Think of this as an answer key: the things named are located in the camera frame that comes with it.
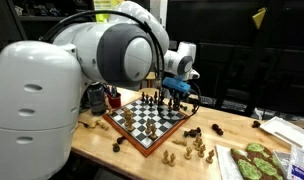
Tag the dark glass jar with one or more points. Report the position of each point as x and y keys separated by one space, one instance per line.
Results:
x=96 y=96

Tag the green patterned mat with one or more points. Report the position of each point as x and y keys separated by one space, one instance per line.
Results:
x=258 y=164

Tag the white plastic tray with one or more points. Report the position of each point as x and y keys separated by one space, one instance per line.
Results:
x=285 y=131

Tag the wooden framed chess board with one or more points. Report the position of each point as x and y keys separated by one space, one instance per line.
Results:
x=152 y=125

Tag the red pen cup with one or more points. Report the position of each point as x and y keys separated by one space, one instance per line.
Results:
x=114 y=98

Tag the large light wooden chess piece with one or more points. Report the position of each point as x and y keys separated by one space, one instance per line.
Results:
x=128 y=119

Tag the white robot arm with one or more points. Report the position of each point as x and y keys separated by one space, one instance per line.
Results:
x=42 y=82

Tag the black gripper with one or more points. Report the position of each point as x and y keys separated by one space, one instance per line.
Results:
x=174 y=98

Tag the black chess pawn lying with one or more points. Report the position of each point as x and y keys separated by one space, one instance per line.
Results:
x=116 y=147

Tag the black chess piece lying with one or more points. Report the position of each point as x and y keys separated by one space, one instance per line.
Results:
x=256 y=124
x=217 y=129

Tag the light wooden piece lying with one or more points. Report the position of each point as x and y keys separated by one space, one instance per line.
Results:
x=182 y=142

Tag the black chess piece green base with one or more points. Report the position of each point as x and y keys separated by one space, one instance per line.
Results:
x=192 y=132

